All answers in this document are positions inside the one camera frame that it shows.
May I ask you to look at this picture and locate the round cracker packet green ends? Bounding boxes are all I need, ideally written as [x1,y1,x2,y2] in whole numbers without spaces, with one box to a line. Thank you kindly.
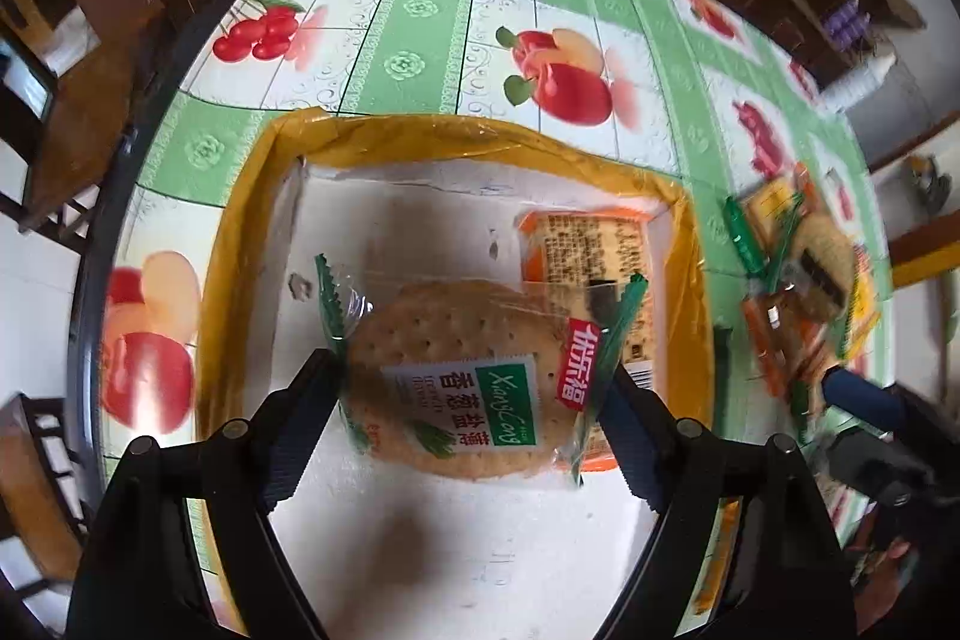
[313,254,650,487]

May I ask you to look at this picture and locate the purple bottles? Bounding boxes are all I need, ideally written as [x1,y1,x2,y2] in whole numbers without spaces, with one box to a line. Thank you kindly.
[821,0,875,49]

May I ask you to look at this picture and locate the orange packet with brown label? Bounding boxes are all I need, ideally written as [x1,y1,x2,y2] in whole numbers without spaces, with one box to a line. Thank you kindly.
[516,209,665,472]

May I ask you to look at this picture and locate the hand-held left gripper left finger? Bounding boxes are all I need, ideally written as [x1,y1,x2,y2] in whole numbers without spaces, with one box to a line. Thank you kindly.
[67,347,346,640]

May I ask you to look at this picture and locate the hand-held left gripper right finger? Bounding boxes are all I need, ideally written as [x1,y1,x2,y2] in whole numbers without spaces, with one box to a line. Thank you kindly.
[592,366,860,640]

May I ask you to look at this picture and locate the white plastic bottle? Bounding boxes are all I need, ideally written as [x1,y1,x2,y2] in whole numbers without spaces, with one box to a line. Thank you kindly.
[817,56,897,112]

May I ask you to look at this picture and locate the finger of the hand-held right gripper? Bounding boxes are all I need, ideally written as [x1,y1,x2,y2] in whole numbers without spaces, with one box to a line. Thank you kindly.
[820,367,910,432]

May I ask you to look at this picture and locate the pile of mixed cracker packets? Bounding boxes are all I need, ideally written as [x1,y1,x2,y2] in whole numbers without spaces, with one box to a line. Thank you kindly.
[724,164,882,431]

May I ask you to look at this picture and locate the cardboard box with yellow tape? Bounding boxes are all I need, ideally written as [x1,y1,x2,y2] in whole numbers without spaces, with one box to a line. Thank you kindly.
[193,106,732,640]

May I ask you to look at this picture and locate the wooden chair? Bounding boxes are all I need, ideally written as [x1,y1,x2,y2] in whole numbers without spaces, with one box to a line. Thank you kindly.
[0,0,177,236]
[0,392,98,603]

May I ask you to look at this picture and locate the fruit print green tablecloth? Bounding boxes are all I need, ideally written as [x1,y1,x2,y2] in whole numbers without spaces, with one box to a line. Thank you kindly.
[97,0,897,640]

